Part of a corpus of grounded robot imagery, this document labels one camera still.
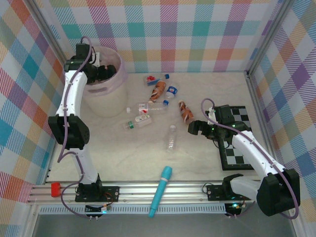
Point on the clear bottle small red label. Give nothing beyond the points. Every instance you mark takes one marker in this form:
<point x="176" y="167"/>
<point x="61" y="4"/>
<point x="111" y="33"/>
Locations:
<point x="148" y="107"/>

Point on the black grey chessboard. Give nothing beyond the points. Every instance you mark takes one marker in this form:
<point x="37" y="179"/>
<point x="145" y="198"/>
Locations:
<point x="234" y="158"/>

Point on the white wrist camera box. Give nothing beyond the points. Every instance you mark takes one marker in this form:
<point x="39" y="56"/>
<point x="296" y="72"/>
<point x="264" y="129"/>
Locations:
<point x="96" y="58"/>
<point x="211" y="115"/>

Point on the pink plastic tub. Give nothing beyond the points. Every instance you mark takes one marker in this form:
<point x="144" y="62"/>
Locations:
<point x="118" y="79"/>

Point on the orange brown labelled bottle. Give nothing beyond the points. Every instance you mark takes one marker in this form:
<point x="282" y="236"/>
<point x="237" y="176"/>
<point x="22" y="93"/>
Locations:
<point x="159" y="89"/>

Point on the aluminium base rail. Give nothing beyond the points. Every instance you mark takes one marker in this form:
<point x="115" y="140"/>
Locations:
<point x="138" y="195"/>

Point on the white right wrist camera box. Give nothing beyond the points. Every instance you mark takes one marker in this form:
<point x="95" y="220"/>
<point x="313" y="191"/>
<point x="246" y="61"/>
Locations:
<point x="211" y="115"/>

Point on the aluminium frame post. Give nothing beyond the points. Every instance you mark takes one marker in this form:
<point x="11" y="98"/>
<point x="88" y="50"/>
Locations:
<point x="270" y="37"/>
<point x="51" y="37"/>

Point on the beige round bin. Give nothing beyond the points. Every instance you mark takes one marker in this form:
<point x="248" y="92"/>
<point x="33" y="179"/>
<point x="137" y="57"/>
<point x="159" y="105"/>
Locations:
<point x="108" y="103"/>

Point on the crushed clear bottle blue cap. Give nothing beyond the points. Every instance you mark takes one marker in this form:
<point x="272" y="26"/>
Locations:
<point x="151" y="79"/>

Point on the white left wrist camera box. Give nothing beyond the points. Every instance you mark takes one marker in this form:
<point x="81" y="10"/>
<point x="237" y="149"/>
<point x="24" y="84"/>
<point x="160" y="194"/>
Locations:
<point x="96" y="58"/>

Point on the plain clear bottle white cap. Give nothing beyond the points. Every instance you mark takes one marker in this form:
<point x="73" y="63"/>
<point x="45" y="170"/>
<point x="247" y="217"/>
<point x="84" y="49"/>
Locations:
<point x="172" y="140"/>

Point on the teal marker pen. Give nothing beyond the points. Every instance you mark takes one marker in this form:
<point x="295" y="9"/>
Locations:
<point x="160" y="187"/>

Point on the clear bottle green cap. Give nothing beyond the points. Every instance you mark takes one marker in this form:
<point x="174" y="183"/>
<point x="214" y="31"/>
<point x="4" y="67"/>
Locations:
<point x="142" y="119"/>

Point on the small circuit board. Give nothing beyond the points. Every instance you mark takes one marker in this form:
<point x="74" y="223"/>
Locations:
<point x="96" y="209"/>
<point x="234" y="208"/>

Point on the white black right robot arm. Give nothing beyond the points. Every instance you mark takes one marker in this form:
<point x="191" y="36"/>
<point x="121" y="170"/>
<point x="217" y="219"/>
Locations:
<point x="254" y="153"/>

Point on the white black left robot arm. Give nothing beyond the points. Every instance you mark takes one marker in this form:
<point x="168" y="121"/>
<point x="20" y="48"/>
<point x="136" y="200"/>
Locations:
<point x="71" y="98"/>

